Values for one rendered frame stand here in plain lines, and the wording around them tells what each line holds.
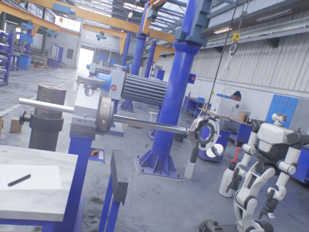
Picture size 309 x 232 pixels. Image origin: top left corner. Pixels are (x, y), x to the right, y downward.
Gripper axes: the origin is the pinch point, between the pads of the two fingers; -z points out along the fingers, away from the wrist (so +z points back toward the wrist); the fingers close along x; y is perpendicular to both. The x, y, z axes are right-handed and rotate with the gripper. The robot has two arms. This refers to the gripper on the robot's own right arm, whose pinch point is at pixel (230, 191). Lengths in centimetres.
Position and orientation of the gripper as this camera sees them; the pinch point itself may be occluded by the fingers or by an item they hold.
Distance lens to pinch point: 293.2
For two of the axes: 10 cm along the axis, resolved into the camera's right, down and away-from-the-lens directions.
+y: 3.8, 2.4, -8.9
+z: 4.0, -9.1, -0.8
